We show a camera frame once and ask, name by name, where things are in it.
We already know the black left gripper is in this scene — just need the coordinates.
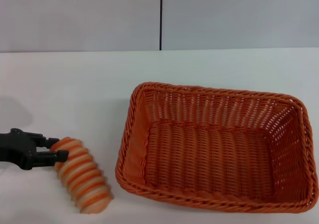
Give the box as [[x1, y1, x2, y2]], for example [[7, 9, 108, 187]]
[[0, 128, 69, 171]]

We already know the orange white striped bread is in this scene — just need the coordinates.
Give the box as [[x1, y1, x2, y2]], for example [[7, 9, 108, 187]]
[[49, 136, 115, 214]]

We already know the orange woven plastic basket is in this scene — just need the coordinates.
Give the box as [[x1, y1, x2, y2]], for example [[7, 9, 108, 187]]
[[115, 82, 314, 212]]

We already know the black vertical wall strip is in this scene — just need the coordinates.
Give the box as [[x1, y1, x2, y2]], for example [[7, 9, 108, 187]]
[[159, 0, 164, 52]]

